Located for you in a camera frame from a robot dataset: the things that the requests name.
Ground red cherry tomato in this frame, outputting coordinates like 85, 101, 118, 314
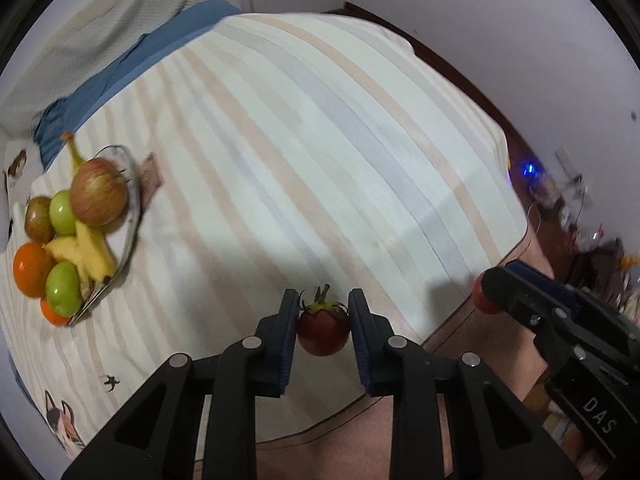
472, 273, 503, 315
296, 284, 352, 358

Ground yellow banana with stem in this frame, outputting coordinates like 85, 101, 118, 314
60, 131, 120, 286

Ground green apple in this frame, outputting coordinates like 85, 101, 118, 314
46, 261, 84, 318
49, 190, 76, 236

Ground orange mandarin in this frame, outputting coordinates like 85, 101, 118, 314
12, 242, 55, 298
40, 298, 70, 326

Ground striped red yellow apple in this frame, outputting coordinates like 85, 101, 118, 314
70, 157, 128, 228

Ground dark red brown apple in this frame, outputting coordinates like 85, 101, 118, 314
24, 196, 55, 244

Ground cluttered items on floor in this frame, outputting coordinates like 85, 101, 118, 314
518, 157, 639, 322

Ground oval patterned ceramic plate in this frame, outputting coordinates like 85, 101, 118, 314
68, 144, 142, 326

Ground striped cream blanket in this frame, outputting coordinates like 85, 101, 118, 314
1, 14, 527, 457

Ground brown blanket label tag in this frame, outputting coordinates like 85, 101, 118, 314
138, 153, 164, 210

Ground bear print pillow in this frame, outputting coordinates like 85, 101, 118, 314
0, 140, 30, 252

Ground blue bed sheet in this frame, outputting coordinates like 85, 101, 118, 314
32, 0, 241, 168

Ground white quilted headboard pillow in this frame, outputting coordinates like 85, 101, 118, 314
1, 0, 204, 142

